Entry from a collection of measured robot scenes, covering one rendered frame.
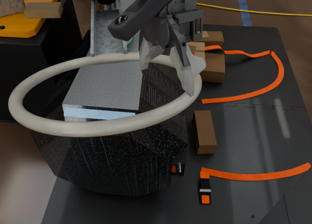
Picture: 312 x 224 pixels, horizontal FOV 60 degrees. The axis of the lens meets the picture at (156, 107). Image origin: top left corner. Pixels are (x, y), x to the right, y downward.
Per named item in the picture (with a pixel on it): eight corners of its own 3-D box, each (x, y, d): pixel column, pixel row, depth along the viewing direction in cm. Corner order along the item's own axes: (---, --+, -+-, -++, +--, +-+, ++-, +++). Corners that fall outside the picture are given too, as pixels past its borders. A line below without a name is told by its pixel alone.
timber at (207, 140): (214, 154, 189) (217, 144, 180) (197, 154, 189) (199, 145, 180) (207, 119, 208) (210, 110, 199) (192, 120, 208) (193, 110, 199)
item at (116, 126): (38, 67, 92) (35, 59, 91) (179, 54, 97) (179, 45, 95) (-29, 155, 49) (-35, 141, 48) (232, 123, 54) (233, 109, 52)
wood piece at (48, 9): (26, 18, 161) (23, 11, 157) (30, 10, 167) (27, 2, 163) (60, 17, 162) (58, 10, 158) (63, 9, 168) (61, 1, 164)
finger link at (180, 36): (196, 61, 45) (174, 14, 45) (189, 64, 44) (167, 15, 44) (181, 72, 49) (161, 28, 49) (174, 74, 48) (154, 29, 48)
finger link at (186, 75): (220, 83, 48) (199, 36, 48) (196, 93, 45) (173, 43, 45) (209, 89, 50) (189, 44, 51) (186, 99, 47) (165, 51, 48)
